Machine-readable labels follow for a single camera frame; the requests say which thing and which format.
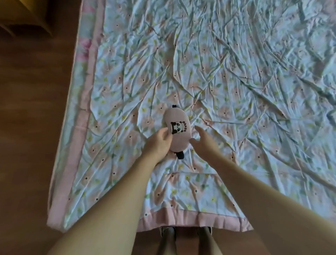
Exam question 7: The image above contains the person's left hand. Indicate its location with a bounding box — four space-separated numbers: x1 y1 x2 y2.
141 127 174 165

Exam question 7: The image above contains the person's right hand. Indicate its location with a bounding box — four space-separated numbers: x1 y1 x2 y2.
189 125 225 164

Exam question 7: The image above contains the pink panda sleep mask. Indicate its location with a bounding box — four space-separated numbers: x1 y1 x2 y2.
163 104 194 160

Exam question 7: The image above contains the person's left forearm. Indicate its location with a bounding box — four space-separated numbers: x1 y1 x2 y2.
45 152 168 255

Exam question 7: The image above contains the person's right forearm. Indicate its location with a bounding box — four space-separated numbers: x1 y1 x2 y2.
208 155 336 255

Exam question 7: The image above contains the floral quilt with pink border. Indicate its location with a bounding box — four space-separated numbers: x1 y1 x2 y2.
47 0 336 233

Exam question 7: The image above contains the person's left dark shoe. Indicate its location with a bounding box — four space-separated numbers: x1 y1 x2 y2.
159 226 176 238

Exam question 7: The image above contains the person's right leg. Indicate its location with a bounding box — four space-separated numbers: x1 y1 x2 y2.
197 231 223 255

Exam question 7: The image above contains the person's leg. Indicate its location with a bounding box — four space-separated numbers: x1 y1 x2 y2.
156 231 177 255
197 231 223 255

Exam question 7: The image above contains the person's left leg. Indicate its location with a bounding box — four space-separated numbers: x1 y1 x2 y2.
156 231 177 255

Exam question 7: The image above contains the yellow wooden furniture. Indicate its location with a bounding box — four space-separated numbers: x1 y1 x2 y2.
0 0 54 38

